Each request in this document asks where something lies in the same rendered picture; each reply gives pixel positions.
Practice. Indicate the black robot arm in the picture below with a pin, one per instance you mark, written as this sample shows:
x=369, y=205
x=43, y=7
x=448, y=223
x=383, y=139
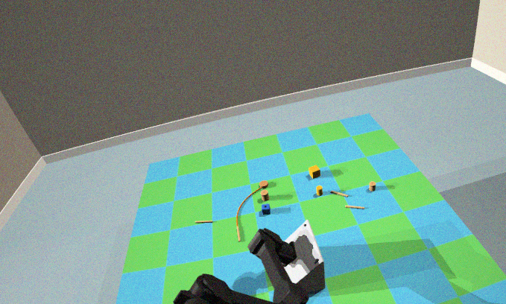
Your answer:
x=275, y=255

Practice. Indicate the blue cube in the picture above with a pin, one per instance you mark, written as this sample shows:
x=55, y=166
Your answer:
x=266, y=209

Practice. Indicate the yellow cube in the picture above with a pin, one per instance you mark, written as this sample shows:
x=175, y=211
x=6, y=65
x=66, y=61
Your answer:
x=314, y=172

